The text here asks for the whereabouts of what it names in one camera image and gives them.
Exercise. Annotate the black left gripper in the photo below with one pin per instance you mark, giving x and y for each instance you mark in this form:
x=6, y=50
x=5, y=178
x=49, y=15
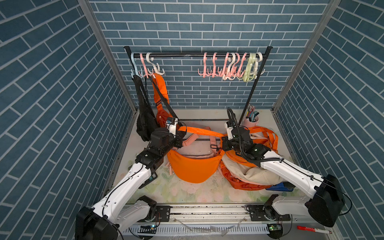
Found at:
x=177, y=139

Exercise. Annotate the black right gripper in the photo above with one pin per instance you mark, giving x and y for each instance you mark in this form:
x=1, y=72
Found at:
x=225, y=141

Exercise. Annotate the light pink strap bag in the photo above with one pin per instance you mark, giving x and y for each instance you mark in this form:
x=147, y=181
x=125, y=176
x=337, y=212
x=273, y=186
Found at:
x=199, y=147

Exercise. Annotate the beige bag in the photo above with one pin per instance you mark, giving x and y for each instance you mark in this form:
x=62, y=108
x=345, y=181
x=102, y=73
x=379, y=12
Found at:
x=251, y=175

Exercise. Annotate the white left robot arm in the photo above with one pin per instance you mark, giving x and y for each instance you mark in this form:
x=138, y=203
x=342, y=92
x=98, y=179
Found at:
x=129, y=186

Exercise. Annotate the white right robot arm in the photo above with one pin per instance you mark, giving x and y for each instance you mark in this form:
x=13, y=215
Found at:
x=323, y=201

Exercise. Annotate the black bag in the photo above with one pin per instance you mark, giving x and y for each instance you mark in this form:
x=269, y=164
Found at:
x=146, y=122

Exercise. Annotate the white hook middle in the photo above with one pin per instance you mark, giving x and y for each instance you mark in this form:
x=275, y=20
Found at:
x=229, y=69

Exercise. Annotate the white hook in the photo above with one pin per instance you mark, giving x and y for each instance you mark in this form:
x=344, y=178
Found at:
x=229, y=69
x=155, y=67

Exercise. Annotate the white hook left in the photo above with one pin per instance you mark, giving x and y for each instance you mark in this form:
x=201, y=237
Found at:
x=155, y=67

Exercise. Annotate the light blue hook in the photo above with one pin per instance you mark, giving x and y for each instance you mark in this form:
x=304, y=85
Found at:
x=135, y=71

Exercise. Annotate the green hook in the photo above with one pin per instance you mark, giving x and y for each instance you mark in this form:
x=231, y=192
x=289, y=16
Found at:
x=247, y=73
x=256, y=66

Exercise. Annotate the white hook right end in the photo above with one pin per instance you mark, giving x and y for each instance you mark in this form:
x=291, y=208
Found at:
x=260, y=60

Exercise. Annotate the pink metal pen bucket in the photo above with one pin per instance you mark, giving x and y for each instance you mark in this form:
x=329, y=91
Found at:
x=251, y=118

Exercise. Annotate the blue card device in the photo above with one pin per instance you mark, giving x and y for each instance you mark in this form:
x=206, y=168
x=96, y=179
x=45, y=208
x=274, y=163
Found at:
x=282, y=187

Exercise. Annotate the black clothes rack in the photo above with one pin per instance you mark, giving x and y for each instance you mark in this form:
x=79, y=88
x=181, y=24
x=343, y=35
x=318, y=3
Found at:
x=200, y=55

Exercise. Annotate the red white marker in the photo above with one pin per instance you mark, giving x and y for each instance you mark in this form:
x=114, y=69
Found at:
x=315, y=230

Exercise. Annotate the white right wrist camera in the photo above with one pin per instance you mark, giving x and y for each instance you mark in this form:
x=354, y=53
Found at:
x=229, y=128

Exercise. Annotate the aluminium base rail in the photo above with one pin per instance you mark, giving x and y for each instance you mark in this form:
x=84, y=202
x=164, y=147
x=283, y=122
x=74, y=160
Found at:
x=146, y=219

